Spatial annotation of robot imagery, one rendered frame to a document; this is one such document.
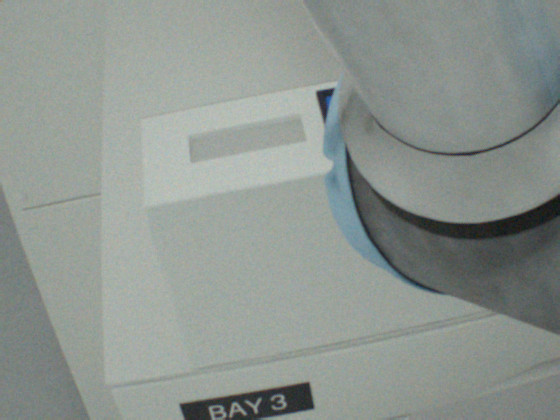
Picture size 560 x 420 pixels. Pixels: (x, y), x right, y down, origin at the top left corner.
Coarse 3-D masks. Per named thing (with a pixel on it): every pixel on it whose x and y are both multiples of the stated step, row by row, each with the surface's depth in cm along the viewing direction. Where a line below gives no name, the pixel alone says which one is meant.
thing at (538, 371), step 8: (552, 360) 71; (528, 368) 71; (536, 368) 71; (544, 368) 71; (552, 368) 71; (520, 376) 71; (528, 376) 71; (536, 376) 71; (544, 376) 71; (496, 384) 71; (504, 384) 71; (512, 384) 70; (488, 392) 70
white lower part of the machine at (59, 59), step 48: (0, 0) 126; (48, 0) 126; (96, 0) 127; (0, 48) 129; (48, 48) 130; (96, 48) 131; (0, 96) 133; (48, 96) 134; (96, 96) 135; (0, 144) 137; (48, 144) 138; (96, 144) 139; (48, 192) 142; (96, 192) 143; (48, 240) 147; (96, 240) 148; (48, 288) 152; (96, 288) 153; (96, 336) 158; (96, 384) 164
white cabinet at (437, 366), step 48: (432, 336) 77; (480, 336) 77; (528, 336) 78; (144, 384) 76; (192, 384) 77; (240, 384) 77; (288, 384) 78; (336, 384) 78; (384, 384) 79; (432, 384) 80; (480, 384) 80
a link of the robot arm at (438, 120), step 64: (320, 0) 33; (384, 0) 32; (448, 0) 32; (512, 0) 34; (384, 64) 35; (448, 64) 35; (512, 64) 35; (384, 128) 41; (448, 128) 38; (512, 128) 38; (384, 192) 42; (448, 192) 40; (512, 192) 39; (384, 256) 49; (448, 256) 44; (512, 256) 42
